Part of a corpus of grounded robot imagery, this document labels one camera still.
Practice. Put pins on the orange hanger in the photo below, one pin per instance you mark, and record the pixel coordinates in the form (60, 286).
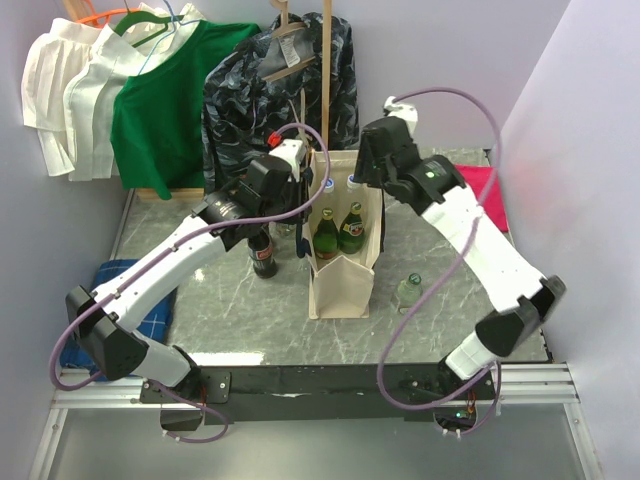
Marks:
(88, 15)

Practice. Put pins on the wooden hanger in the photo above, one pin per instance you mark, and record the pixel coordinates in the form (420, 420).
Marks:
(290, 49)

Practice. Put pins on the blue plaid cloth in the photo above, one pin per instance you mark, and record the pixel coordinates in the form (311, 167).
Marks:
(102, 348)

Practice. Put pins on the aluminium rail frame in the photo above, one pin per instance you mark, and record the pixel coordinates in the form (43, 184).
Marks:
(529, 384)

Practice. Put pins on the clear chang soda bottle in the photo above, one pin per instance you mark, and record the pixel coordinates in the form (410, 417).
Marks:
(409, 292)
(285, 230)

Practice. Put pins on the dark patterned hanging shirt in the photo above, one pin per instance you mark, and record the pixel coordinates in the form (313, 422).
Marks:
(235, 110)

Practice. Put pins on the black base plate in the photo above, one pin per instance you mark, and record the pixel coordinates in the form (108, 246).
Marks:
(322, 392)

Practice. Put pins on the green hanging t-shirt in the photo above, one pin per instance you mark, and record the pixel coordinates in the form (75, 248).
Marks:
(156, 126)

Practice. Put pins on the cream canvas tote bag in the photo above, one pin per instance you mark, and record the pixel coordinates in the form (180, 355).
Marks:
(342, 286)

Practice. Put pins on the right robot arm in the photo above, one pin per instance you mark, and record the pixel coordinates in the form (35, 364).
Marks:
(521, 296)

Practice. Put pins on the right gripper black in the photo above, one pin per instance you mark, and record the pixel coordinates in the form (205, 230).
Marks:
(363, 169)

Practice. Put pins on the green hanger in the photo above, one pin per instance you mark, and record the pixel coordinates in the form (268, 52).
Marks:
(141, 26)

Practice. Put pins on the clear Chang soda bottle left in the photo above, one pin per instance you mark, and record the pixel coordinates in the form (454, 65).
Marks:
(285, 230)

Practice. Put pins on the clear Chang soda bottle right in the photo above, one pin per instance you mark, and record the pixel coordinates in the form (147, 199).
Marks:
(409, 292)

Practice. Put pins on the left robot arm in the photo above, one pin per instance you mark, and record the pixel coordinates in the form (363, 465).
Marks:
(212, 229)

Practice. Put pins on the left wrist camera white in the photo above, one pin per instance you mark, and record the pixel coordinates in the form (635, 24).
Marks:
(290, 150)

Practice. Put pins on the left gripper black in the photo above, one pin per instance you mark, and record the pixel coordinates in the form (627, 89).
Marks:
(300, 191)

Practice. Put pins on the green Perrier bottle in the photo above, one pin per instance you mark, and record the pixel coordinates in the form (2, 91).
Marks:
(352, 232)
(325, 239)

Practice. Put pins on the white hanging blouse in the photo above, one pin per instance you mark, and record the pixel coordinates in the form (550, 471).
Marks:
(71, 78)

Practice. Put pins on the Coca-Cola glass bottle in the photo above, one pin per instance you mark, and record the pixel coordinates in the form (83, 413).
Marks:
(261, 254)

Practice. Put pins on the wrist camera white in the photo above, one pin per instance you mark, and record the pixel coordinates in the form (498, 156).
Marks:
(290, 150)
(402, 110)

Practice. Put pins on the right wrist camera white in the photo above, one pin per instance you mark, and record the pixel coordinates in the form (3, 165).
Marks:
(402, 110)

